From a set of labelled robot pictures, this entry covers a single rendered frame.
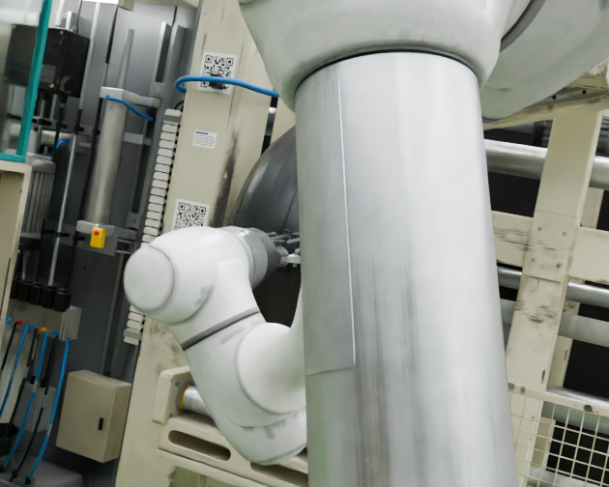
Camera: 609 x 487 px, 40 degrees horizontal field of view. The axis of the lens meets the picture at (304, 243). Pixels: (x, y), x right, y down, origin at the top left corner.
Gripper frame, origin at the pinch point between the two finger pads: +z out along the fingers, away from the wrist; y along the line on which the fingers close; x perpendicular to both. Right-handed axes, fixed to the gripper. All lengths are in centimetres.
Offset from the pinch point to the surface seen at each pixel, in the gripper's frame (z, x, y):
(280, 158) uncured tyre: 11.3, -10.8, 11.0
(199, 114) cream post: 26.1, -15.1, 36.5
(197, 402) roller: 11.2, 35.5, 21.2
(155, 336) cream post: 20, 29, 37
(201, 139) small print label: 25.3, -10.5, 35.0
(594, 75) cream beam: 56, -33, -32
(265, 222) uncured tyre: 4.4, -0.9, 9.0
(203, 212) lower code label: 23.5, 3.1, 31.7
